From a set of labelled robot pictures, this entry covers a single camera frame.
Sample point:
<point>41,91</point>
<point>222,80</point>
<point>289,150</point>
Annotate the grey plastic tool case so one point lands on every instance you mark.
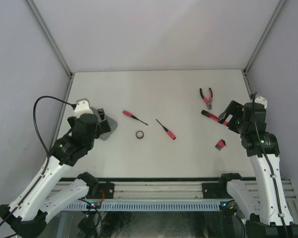
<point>105,124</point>

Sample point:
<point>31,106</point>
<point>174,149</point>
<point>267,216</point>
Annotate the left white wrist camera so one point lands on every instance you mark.
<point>82,107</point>

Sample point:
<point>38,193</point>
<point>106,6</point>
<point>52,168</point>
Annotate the black mounting plate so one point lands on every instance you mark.
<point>103,191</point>
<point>213,191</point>

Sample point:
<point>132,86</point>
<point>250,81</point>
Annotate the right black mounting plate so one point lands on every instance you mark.
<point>213,191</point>

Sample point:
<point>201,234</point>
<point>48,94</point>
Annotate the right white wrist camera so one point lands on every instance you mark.
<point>261,100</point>

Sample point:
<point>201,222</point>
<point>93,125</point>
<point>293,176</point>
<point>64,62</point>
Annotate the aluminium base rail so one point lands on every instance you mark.
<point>186,190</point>

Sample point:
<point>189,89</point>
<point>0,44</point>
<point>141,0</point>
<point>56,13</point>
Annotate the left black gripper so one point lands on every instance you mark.
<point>104,126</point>

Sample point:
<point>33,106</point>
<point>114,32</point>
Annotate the black electrical tape roll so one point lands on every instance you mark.
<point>139,134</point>

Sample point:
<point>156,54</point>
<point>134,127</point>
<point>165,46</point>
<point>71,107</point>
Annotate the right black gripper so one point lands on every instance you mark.
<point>234,108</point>

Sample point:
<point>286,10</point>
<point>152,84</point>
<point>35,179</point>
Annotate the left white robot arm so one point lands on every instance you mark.
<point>33,209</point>

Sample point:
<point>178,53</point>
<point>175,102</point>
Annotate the red black pliers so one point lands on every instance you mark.
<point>207,100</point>

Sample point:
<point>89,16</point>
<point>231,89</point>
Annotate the right aluminium frame post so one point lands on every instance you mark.
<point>267,30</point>

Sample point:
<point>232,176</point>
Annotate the red black bit holder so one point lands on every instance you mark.
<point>220,144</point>

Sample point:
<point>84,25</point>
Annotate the red black utility knife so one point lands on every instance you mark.
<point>210,115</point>

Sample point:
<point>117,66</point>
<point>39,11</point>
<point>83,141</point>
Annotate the aluminium frame post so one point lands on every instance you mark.
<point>36,15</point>
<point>267,30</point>

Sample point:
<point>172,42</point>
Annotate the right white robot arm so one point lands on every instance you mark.
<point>269,216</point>

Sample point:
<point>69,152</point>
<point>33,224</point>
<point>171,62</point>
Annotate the blue slotted cable duct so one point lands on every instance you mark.
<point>159,206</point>

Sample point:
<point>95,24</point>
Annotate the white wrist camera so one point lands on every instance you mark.
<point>261,100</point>
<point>82,107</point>

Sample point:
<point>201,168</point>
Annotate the left aluminium frame post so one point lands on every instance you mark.
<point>36,15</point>

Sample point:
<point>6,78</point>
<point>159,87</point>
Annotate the red-handled screwdriver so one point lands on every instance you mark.
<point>169,133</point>
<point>129,114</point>

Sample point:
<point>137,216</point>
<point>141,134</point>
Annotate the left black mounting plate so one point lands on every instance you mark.
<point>103,191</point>

